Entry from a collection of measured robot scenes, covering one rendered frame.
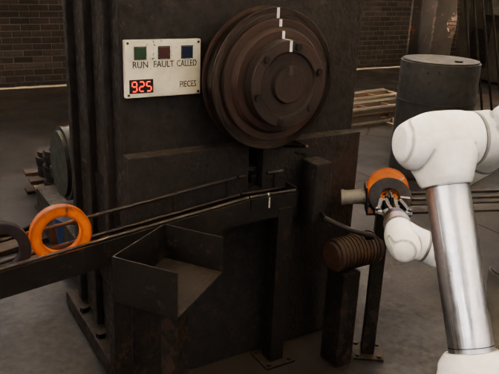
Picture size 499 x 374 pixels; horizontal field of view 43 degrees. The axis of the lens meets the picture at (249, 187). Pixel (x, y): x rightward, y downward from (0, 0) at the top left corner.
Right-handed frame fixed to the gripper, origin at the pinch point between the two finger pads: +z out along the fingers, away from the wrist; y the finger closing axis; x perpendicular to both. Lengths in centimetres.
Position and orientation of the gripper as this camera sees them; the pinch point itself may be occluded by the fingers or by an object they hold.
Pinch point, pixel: (388, 197)
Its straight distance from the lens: 234.0
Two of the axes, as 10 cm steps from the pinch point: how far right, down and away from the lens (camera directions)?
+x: 0.2, -9.2, -4.0
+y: 10.0, 0.5, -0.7
